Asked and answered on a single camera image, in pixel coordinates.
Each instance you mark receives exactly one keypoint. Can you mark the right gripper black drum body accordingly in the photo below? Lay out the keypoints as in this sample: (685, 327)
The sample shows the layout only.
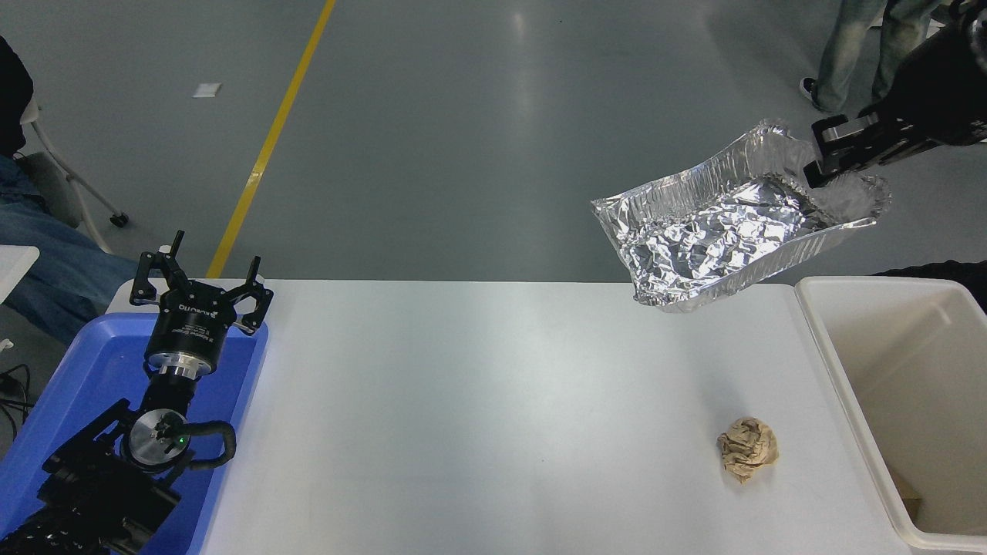
(941, 92)

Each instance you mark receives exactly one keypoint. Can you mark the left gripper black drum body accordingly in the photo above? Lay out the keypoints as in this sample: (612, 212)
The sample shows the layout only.
(189, 331)

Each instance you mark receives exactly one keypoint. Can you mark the foil plate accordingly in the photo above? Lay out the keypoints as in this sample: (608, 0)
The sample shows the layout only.
(709, 239)

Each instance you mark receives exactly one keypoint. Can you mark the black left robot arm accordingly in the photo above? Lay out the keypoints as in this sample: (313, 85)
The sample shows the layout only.
(92, 493)

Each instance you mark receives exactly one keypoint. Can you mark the standing person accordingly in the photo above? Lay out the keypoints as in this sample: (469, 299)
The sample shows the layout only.
(848, 46)

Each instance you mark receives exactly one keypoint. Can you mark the seated person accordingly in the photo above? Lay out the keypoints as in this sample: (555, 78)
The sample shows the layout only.
(62, 270)

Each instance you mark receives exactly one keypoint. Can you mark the blue plastic tray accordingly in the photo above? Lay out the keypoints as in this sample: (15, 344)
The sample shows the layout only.
(85, 370)

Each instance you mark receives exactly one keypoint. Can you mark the black object behind bin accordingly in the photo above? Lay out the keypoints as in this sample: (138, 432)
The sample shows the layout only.
(948, 271)

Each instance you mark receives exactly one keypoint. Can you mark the white paper scrap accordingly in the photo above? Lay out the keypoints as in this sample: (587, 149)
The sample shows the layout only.
(206, 89)

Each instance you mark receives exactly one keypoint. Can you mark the large pale bin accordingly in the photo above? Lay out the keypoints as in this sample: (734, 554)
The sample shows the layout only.
(910, 370)

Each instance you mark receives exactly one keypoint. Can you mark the crumpled tan paper ball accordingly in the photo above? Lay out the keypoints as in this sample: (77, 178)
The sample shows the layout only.
(748, 451)

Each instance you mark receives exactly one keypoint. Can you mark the white frame chair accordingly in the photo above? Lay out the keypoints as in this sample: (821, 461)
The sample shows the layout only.
(46, 189)

